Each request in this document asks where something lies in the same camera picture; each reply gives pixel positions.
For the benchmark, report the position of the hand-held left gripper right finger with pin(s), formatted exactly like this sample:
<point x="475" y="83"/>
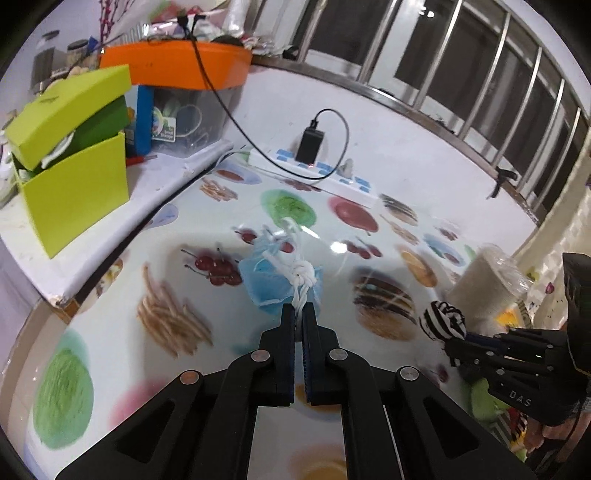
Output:
<point x="308" y="369"/>

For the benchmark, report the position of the purple flower branches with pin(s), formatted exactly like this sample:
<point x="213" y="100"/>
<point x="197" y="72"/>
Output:
<point x="113" y="18"/>

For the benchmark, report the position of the tall glass jar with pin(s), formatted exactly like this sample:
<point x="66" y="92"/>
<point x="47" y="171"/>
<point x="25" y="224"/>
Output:
<point x="46" y="60"/>

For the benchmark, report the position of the bag of paper cups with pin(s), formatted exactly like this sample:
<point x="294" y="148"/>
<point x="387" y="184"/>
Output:
<point x="485" y="281"/>

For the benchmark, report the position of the striped cardboard box yellow lining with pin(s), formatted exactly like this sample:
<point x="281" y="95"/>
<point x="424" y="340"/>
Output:
<point x="510" y="318"/>

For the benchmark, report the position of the storage bin orange lid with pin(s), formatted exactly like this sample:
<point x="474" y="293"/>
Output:
<point x="175" y="64"/>

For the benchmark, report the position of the blue carton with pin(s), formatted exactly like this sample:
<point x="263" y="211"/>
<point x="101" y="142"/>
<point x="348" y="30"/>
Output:
<point x="141" y="124"/>

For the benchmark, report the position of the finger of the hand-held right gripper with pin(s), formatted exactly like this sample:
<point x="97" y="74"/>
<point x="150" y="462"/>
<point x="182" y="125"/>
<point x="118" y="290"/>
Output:
<point x="485" y="340"/>
<point x="461" y="355"/>

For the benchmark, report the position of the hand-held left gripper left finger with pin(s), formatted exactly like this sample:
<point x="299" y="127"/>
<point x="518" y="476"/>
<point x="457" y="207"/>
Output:
<point x="289" y="369"/>

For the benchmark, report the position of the barred window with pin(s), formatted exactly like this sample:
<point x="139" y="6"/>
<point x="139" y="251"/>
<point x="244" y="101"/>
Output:
<point x="438" y="60"/>

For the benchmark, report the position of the blue face mask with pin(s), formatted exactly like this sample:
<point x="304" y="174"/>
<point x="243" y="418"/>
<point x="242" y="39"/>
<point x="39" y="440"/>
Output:
<point x="268" y="281"/>

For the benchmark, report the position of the black charger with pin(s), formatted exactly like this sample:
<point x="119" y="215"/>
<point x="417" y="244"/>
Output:
<point x="310" y="147"/>

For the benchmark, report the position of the lime green box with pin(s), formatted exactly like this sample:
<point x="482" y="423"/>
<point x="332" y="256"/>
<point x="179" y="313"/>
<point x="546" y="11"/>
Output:
<point x="74" y="203"/>

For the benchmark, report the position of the white power strip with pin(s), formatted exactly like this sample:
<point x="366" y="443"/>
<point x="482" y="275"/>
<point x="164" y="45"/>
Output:
<point x="323" y="177"/>

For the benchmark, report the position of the short glass jar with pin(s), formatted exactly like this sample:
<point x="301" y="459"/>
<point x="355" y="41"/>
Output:
<point x="78" y="53"/>

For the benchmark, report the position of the black white striped sock ball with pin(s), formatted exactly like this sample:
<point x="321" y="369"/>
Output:
<point x="443" y="321"/>

